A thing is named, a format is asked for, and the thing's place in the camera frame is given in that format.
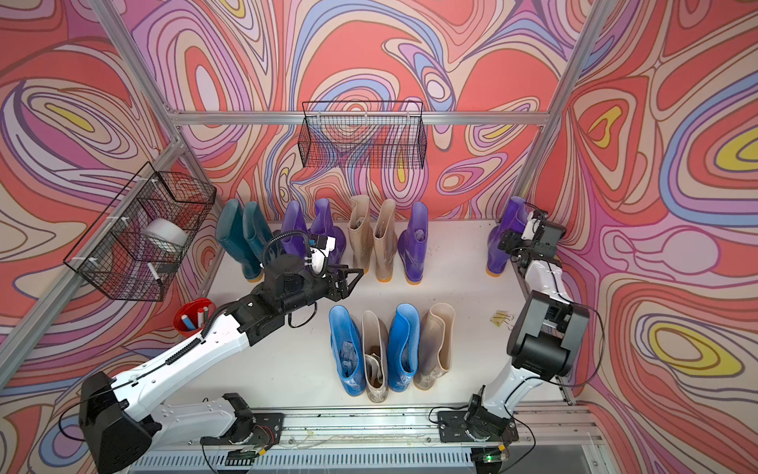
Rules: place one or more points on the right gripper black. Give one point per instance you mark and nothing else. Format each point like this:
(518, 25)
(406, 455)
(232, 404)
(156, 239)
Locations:
(508, 242)

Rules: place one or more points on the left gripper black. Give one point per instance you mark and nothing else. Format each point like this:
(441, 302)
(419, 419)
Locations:
(341, 289)

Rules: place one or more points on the purple rain boot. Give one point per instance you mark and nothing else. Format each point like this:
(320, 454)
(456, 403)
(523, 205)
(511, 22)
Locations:
(413, 243)
(506, 234)
(323, 224)
(295, 226)

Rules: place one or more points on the teal rain boot yellow sole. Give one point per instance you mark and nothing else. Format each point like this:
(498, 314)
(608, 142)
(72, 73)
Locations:
(229, 234)

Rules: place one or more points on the blue rain boot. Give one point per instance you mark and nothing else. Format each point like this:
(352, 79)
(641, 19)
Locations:
(346, 346)
(404, 338)

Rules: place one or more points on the beige rain boot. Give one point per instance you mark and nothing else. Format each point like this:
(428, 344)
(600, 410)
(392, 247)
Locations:
(375, 356)
(385, 241)
(435, 349)
(360, 232)

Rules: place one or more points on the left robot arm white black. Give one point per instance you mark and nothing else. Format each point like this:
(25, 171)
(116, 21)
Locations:
(122, 417)

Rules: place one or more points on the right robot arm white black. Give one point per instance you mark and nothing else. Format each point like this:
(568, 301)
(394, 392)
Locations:
(545, 339)

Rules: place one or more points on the yellow paper clips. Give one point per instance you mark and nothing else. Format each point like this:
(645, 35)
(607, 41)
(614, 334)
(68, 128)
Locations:
(503, 319)

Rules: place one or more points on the red round object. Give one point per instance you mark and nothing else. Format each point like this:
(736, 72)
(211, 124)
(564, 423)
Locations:
(191, 318)

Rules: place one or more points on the grey tape roll in basket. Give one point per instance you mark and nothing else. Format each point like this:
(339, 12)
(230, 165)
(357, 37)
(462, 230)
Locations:
(165, 235)

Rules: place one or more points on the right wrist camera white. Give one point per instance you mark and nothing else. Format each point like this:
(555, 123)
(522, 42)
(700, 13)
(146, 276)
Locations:
(532, 226)

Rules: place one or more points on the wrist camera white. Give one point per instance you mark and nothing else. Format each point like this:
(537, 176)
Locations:
(320, 248)
(532, 226)

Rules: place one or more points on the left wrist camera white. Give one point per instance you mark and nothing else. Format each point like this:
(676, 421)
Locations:
(320, 248)

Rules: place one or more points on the black wire basket left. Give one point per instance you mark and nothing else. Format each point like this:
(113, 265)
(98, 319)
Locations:
(116, 259)

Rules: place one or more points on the black wire basket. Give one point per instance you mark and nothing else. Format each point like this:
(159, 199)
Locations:
(116, 259)
(363, 134)

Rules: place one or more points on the black wire basket back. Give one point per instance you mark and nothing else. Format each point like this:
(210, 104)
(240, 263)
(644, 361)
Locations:
(363, 134)

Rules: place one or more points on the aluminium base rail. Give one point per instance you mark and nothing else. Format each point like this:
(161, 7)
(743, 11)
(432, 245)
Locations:
(550, 439)

